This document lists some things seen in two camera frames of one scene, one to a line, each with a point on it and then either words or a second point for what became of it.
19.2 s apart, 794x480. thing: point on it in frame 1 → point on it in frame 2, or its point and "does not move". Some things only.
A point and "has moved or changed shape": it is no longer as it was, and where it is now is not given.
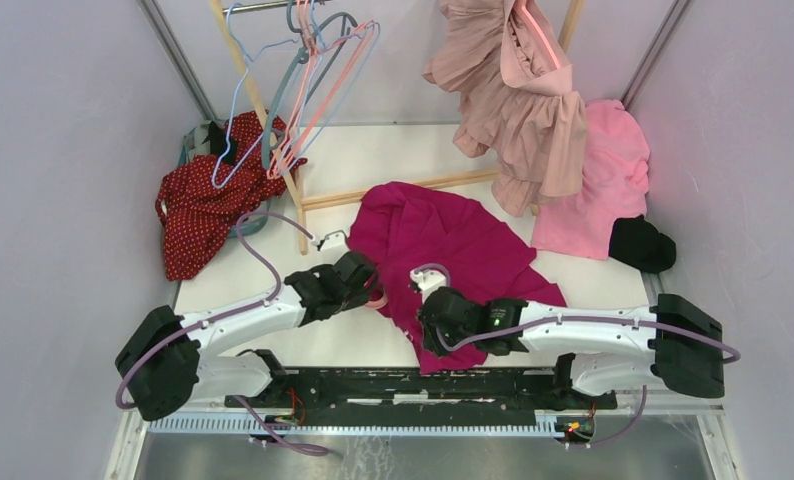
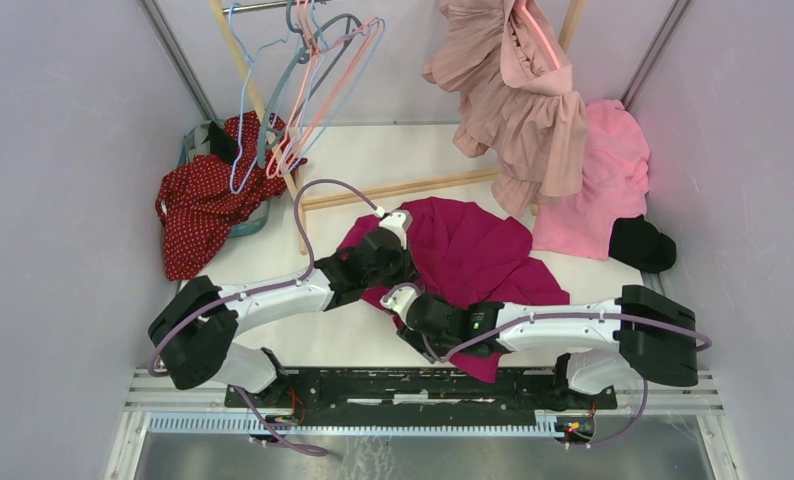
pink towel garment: [615, 186] does not move
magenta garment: [401, 229] has moved or changed shape
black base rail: [411, 393] does not move
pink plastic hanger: [524, 13] does not move
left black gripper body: [354, 299] → [397, 269]
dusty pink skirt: [515, 102] does not move
